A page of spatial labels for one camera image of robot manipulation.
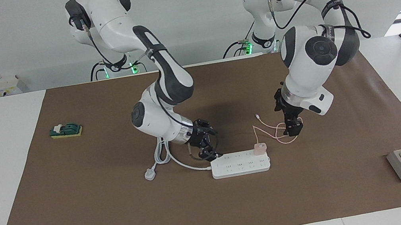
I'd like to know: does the white power strip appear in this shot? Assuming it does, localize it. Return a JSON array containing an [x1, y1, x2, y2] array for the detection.
[[209, 147, 273, 180]]

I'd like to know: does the white power strip cord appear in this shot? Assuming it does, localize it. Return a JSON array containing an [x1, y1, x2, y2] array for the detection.
[[139, 130, 213, 182]]

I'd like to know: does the black base power cable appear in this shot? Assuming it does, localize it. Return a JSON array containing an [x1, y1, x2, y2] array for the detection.
[[87, 61, 106, 82], [220, 37, 253, 60]]

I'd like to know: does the pink charging cable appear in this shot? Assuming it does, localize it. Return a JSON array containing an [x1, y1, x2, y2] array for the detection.
[[250, 107, 306, 149]]

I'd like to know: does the brown table mat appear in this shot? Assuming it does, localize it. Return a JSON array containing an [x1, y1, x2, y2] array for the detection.
[[0, 33, 401, 225]]

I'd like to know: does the white wall socket box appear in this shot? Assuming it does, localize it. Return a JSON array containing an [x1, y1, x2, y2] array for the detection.
[[0, 73, 28, 97]]

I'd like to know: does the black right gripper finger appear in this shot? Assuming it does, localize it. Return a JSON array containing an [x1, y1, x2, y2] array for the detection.
[[197, 145, 213, 161], [209, 144, 225, 162]]

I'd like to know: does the pink charger adapter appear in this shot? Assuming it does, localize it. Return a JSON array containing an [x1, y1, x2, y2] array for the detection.
[[253, 142, 269, 157]]

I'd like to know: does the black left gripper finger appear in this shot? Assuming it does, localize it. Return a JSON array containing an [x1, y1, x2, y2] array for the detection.
[[281, 116, 296, 138], [292, 116, 306, 136]]

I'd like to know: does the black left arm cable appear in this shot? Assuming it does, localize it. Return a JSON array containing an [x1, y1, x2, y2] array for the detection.
[[267, 0, 371, 53]]

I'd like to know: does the green circuit board module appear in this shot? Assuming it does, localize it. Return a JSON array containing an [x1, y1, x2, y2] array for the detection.
[[48, 121, 84, 141]]

